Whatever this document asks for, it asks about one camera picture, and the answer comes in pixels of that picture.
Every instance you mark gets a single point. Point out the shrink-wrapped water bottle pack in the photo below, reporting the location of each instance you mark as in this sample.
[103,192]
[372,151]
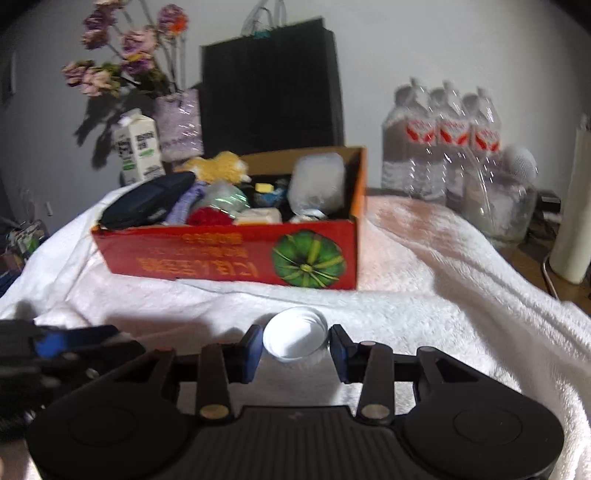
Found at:
[438,138]

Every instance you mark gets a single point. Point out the white translucent packet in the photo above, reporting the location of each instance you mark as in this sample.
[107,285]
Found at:
[318,180]

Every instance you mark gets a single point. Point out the wooden desktop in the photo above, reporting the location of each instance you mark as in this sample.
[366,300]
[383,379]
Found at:
[521,263]

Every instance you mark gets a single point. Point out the small cream box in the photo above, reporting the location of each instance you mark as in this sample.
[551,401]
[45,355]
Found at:
[258,215]

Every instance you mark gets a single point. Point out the clear plastic bottle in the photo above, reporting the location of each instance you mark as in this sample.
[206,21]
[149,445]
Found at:
[226,197]

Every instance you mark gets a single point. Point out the purple wrapped vase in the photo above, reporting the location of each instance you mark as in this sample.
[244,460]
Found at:
[178,124]

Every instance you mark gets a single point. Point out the glass jar with white lid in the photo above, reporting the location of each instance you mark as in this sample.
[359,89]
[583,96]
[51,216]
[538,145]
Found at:
[503,207]

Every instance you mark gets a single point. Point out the white fluffy blanket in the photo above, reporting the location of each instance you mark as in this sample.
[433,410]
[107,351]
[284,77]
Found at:
[438,286]

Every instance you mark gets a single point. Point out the yellow and white plush toy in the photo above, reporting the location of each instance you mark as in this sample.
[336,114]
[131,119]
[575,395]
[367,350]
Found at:
[217,166]

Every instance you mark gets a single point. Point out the dried flower bouquet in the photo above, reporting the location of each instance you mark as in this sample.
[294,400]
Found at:
[134,46]

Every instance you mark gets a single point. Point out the colourful clutter pile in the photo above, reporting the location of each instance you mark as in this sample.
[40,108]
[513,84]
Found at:
[18,242]

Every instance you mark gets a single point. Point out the black paper bag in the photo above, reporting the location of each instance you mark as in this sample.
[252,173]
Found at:
[272,92]

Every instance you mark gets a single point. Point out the navy blue pouch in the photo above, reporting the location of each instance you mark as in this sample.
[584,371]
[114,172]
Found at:
[147,203]

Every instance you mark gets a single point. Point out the red fabric flower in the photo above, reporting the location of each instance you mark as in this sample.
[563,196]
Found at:
[210,217]

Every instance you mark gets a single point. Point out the blue small packet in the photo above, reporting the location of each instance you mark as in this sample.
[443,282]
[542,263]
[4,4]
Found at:
[277,194]

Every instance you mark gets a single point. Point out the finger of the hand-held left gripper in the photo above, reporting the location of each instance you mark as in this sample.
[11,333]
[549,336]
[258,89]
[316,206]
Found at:
[115,350]
[60,344]

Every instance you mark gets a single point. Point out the white milk carton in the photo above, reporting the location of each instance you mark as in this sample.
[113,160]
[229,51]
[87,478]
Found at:
[138,147]

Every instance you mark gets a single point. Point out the white cylinder roll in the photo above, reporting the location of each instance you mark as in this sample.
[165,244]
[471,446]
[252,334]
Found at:
[577,207]

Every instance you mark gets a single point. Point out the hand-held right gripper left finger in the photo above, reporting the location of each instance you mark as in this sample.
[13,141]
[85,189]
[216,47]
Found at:
[253,355]

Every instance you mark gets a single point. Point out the white plastic lid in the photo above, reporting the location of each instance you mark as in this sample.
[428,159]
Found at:
[295,334]

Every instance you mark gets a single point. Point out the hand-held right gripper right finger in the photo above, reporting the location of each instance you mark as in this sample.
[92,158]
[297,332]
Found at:
[338,355]

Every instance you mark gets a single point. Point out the yellow round item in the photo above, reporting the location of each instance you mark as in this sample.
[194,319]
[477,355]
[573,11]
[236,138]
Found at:
[264,188]

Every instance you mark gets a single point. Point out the red cardboard box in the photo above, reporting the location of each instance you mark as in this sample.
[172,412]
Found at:
[207,258]

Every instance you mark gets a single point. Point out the purple knit pouch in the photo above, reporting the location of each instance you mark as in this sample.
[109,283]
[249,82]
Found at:
[184,207]

